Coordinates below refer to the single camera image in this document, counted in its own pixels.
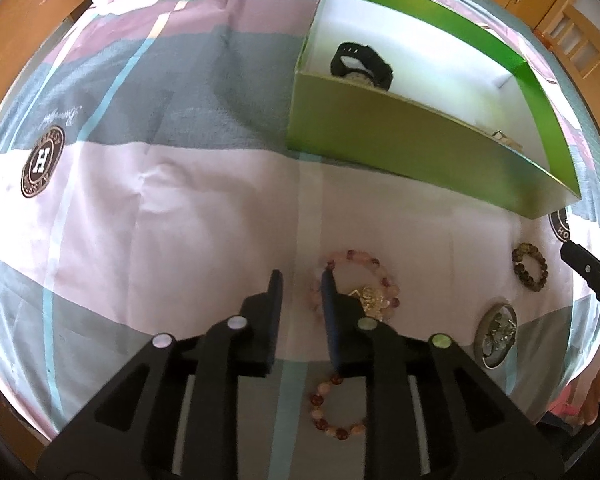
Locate pink bead bracelet gold charm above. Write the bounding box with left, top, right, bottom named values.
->
left=308, top=249, right=401, bottom=322

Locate red pink bead bracelet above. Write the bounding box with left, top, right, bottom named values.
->
left=307, top=372, right=368, bottom=442

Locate brown wooden bead bracelet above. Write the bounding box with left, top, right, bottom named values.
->
left=510, top=242, right=550, bottom=292

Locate silver bangle bracelet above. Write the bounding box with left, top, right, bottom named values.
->
left=473, top=301, right=520, bottom=371

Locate beige band in box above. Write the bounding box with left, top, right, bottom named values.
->
left=477, top=122, right=524, bottom=152

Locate plaid bed quilt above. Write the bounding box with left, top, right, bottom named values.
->
left=0, top=0, right=600, bottom=479

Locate wooden bed footboard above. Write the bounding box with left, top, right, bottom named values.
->
left=534, top=0, right=600, bottom=127

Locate green cardboard box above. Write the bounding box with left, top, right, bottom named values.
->
left=286, top=0, right=581, bottom=219

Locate black wrist watch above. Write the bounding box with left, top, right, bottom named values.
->
left=329, top=42, right=393, bottom=91

